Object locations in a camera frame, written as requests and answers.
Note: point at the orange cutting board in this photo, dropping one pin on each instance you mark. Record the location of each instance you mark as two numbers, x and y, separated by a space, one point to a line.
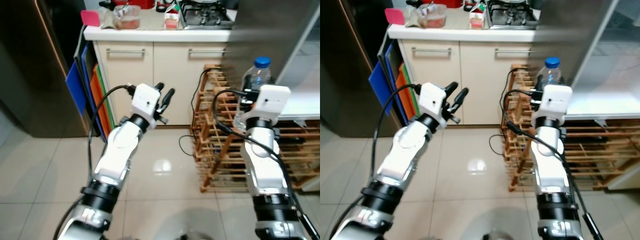
404 97
100 107

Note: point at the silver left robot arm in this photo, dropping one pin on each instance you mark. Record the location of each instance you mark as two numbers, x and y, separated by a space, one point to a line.
117 150
410 150

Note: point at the green cutting board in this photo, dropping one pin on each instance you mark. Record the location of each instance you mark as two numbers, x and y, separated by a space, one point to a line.
407 75
100 75

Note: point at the dark steel fridge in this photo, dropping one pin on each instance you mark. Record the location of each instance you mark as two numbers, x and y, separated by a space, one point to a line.
350 60
35 60

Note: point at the wooden slatted rack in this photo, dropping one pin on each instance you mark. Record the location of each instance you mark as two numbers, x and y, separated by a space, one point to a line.
590 150
225 155

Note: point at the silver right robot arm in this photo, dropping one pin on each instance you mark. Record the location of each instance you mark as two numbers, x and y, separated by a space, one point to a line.
262 170
547 170

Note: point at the clear blue-capped water bottle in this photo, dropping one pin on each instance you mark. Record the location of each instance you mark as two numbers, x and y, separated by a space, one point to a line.
550 72
259 75

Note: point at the cream kitchen cabinet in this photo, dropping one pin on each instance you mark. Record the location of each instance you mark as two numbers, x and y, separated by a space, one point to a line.
440 80
135 80

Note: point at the pink sponge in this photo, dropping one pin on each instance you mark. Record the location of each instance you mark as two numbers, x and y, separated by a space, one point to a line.
395 16
91 18

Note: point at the clear plastic food container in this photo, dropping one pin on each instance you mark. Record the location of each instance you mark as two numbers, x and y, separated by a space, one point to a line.
127 20
434 19

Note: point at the beige counter mat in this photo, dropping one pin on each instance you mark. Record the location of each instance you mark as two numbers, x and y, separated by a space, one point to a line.
150 20

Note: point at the steel gas hob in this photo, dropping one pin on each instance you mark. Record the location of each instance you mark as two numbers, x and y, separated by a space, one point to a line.
205 17
510 17

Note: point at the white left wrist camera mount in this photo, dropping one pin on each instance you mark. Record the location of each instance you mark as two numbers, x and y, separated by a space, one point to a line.
145 97
431 97

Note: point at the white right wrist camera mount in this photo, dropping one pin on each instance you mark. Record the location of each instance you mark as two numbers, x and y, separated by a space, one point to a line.
552 102
272 100

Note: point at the red white drink carton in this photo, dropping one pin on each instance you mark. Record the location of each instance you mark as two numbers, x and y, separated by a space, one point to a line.
172 21
476 20

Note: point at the red coffee machine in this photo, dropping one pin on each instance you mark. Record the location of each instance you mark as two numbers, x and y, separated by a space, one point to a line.
445 2
135 3

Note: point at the grey metal cabinet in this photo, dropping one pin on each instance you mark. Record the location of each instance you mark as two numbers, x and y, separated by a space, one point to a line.
570 35
270 35

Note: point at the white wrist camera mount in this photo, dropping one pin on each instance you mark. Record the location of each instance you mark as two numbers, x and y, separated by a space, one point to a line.
552 102
272 100
431 97
145 97

